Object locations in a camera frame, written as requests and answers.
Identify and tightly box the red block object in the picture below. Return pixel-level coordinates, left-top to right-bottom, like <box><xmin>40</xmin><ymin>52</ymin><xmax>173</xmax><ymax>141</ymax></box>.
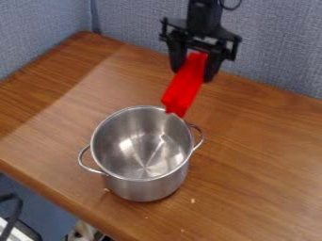
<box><xmin>160</xmin><ymin>53</ymin><xmax>207</xmax><ymax>118</ymax></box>

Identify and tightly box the white object under table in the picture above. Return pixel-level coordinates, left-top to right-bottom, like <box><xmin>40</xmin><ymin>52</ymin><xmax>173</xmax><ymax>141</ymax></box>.
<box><xmin>62</xmin><ymin>220</ymin><xmax>113</xmax><ymax>241</ymax></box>

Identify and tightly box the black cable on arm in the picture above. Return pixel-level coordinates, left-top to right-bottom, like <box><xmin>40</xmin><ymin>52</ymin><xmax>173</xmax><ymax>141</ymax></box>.
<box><xmin>217</xmin><ymin>0</ymin><xmax>244</xmax><ymax>11</ymax></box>

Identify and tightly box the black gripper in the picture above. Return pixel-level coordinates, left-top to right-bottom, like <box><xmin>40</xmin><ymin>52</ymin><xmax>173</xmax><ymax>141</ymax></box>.
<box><xmin>160</xmin><ymin>0</ymin><xmax>241</xmax><ymax>83</ymax></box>

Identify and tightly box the stainless steel pot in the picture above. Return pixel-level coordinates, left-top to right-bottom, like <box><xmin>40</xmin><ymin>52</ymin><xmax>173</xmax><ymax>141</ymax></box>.
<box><xmin>80</xmin><ymin>105</ymin><xmax>204</xmax><ymax>202</ymax></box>

